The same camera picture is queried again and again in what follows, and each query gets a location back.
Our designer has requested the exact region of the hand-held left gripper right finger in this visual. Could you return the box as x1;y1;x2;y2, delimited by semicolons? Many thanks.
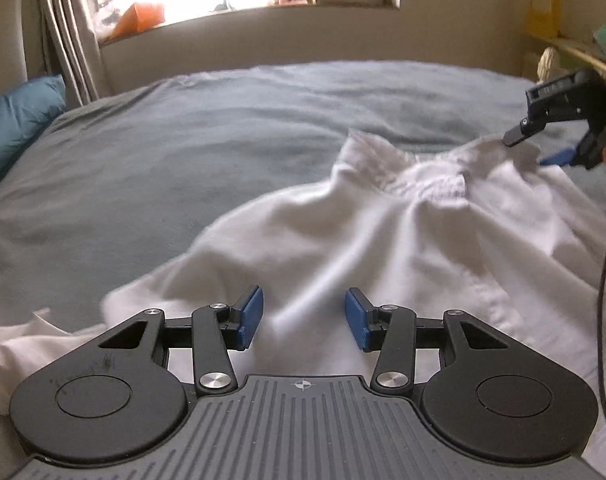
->
345;287;511;395

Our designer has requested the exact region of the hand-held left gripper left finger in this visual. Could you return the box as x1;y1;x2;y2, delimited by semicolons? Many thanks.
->
99;285;264;395

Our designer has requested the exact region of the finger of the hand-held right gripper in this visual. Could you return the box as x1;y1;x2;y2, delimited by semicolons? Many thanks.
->
502;114;550;149
538;146;580;168

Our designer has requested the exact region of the white button shirt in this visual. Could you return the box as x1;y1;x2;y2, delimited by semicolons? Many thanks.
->
0;127;606;466

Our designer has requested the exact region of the white wooden shelf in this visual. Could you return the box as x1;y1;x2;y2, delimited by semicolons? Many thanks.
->
524;31;606;73

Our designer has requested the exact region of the white bedpost knob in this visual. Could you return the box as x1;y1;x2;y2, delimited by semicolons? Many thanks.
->
536;46;562;84

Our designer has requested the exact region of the yellow box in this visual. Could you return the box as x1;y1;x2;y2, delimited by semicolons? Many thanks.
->
527;0;562;39

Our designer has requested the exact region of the blue pillow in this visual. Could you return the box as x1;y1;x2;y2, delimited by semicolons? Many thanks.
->
0;75;67;197

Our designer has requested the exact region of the orange bag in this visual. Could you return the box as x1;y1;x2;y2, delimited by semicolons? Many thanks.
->
107;2;167;42

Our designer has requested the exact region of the grey curtain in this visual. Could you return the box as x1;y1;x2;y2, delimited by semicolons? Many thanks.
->
20;0;110;107

